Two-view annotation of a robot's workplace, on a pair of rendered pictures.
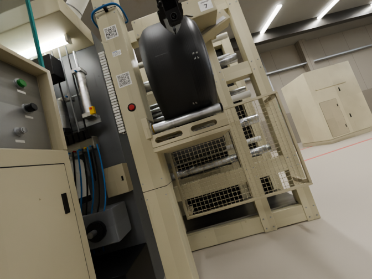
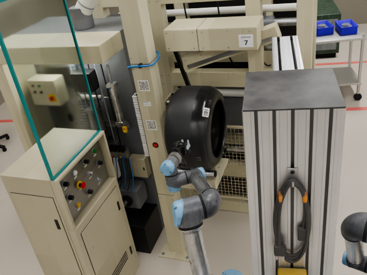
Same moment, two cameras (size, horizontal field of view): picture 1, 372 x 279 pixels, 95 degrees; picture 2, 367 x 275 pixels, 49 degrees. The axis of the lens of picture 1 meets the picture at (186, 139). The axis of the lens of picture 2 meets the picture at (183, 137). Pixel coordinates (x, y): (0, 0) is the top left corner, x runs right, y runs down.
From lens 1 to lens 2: 2.36 m
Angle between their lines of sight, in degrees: 41
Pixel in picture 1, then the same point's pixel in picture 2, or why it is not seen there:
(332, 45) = not seen: outside the picture
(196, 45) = (200, 153)
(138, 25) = (170, 37)
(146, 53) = (168, 145)
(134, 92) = (158, 136)
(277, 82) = not seen: outside the picture
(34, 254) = (113, 229)
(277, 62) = not seen: outside the picture
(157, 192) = (166, 196)
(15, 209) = (106, 217)
